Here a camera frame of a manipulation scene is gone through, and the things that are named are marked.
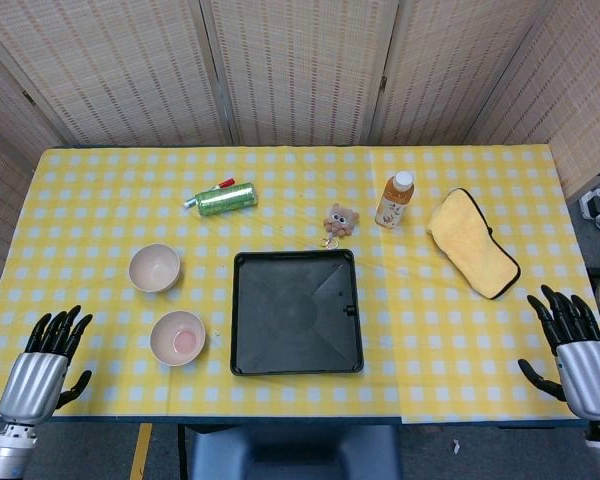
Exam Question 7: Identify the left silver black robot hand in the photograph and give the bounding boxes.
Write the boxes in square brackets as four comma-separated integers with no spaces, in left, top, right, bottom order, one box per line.
[0,305,94,426]

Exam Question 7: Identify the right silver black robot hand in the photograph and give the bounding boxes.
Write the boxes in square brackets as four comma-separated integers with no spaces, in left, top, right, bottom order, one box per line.
[517,284,600,421]

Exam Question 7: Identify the pink bowl with red stain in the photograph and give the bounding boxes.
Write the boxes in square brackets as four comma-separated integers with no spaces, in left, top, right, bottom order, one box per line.
[149,310,207,369]

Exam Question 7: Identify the beige bowl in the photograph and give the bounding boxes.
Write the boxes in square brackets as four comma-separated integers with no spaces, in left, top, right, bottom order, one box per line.
[128,243,182,295]

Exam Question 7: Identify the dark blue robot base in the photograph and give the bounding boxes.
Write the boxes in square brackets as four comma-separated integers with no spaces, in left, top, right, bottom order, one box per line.
[185,423,404,480]

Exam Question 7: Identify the black square plastic tray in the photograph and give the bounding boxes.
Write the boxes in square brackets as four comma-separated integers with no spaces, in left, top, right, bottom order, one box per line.
[229,248,365,376]

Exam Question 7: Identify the yellow white checkered tablecloth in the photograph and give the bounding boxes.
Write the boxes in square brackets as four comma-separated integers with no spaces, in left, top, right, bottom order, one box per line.
[0,145,600,425]

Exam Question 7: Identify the white power adapter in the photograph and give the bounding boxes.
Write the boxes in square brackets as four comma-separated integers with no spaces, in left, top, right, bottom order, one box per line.
[579,188,600,221]

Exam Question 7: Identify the yellow towel with black trim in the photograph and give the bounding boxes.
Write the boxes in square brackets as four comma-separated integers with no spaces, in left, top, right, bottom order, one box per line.
[426,187,522,301]

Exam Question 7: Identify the tea bottle with white cap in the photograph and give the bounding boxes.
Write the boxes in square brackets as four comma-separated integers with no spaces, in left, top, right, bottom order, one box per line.
[374,170,416,231]

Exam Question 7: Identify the green drink can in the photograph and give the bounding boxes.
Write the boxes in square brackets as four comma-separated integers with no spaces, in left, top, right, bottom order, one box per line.
[194,182,258,217]

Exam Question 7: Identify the red capped white pen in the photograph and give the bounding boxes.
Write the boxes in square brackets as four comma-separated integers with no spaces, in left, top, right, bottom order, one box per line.
[182,177,238,210]

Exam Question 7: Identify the woven folding screen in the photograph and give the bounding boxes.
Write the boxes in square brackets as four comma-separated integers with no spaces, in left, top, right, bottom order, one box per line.
[0,0,600,281]

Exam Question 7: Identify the brown plush toy keychain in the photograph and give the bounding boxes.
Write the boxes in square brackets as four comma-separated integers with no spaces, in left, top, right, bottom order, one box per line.
[321,202,361,250]

